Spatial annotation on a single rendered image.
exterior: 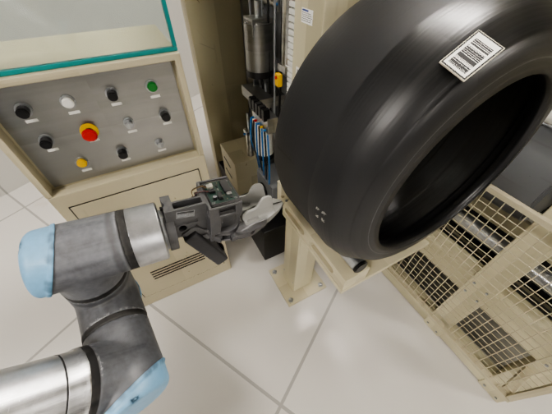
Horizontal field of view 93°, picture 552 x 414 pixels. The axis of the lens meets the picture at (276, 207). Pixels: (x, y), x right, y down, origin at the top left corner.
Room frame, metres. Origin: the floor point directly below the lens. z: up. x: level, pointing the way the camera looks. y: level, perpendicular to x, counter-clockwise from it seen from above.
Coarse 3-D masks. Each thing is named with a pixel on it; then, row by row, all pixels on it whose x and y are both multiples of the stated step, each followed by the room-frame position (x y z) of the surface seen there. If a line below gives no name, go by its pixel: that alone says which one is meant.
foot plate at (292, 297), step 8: (272, 272) 0.84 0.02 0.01; (280, 272) 0.84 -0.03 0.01; (280, 280) 0.79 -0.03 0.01; (312, 280) 0.79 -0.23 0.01; (320, 280) 0.79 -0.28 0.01; (280, 288) 0.73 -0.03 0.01; (288, 288) 0.73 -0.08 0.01; (304, 288) 0.73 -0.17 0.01; (312, 288) 0.73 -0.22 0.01; (320, 288) 0.73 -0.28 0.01; (288, 296) 0.68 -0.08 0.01; (296, 296) 0.68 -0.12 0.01; (304, 296) 0.68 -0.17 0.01; (288, 304) 0.63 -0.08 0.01
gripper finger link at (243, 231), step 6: (258, 222) 0.29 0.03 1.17; (264, 222) 0.30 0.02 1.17; (240, 228) 0.27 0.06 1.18; (246, 228) 0.28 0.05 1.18; (252, 228) 0.28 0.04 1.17; (258, 228) 0.28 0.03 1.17; (234, 234) 0.27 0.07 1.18; (240, 234) 0.27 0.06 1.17; (246, 234) 0.27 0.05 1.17; (252, 234) 0.27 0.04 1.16; (234, 240) 0.26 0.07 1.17
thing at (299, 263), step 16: (304, 0) 0.79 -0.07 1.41; (320, 0) 0.73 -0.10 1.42; (336, 0) 0.73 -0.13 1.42; (352, 0) 0.75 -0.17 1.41; (320, 16) 0.72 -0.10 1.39; (336, 16) 0.73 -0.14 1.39; (304, 32) 0.78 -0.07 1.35; (320, 32) 0.72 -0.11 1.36; (304, 48) 0.77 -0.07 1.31; (288, 224) 0.80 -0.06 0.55; (288, 240) 0.79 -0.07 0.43; (288, 256) 0.78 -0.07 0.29; (304, 256) 0.73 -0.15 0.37; (288, 272) 0.77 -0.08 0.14; (304, 272) 0.74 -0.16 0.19
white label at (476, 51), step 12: (480, 36) 0.37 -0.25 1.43; (456, 48) 0.37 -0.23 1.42; (468, 48) 0.36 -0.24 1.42; (480, 48) 0.36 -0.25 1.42; (492, 48) 0.36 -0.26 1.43; (504, 48) 0.35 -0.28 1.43; (444, 60) 0.36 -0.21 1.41; (456, 60) 0.35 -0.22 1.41; (468, 60) 0.35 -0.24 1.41; (480, 60) 0.35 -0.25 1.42; (456, 72) 0.34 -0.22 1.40; (468, 72) 0.34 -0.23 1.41
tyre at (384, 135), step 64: (384, 0) 0.53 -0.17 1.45; (448, 0) 0.46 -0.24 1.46; (512, 0) 0.43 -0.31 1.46; (320, 64) 0.48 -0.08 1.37; (384, 64) 0.39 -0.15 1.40; (512, 64) 0.38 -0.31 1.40; (320, 128) 0.39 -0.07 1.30; (384, 128) 0.33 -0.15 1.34; (448, 128) 0.33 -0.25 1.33; (512, 128) 0.57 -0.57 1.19; (320, 192) 0.33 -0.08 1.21; (384, 192) 0.30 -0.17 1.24; (448, 192) 0.56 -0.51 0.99; (384, 256) 0.36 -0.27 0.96
